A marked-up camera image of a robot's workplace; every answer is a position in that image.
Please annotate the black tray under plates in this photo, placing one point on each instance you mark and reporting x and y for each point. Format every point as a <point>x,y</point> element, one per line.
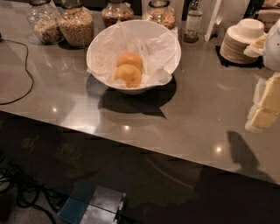
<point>226,63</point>

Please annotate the white stand leg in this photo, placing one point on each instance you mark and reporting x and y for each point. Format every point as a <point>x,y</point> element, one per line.
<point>213,20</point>

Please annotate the glass bottle with label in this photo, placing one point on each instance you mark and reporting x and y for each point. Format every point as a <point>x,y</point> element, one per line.
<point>194,16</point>

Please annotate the glass jar of oats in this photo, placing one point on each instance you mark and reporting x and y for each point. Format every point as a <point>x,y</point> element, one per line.
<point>43,18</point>

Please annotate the small white bowl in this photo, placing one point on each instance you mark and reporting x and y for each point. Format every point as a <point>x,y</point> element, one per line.
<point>250,29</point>

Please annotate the glass jar of grains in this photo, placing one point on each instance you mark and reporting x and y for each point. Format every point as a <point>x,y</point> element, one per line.
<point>76,23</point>

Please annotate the stack of white plates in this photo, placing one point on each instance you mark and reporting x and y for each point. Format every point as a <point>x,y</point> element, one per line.
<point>232,47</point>

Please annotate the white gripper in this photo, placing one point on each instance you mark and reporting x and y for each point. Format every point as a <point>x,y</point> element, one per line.
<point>273,49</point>

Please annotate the white ceramic bowl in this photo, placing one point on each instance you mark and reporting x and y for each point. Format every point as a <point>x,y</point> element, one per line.
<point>134,32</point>

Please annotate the glass jar of dark granola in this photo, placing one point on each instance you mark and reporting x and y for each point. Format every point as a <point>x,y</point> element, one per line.
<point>116,11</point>

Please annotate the blue and grey floor box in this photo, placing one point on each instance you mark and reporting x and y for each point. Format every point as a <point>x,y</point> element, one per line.
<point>91,204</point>

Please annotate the glass jar of cereal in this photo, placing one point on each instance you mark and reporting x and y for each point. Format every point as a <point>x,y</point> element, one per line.
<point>160,12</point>

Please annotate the white paper liner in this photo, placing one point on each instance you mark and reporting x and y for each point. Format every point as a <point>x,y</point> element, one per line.
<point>157,52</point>

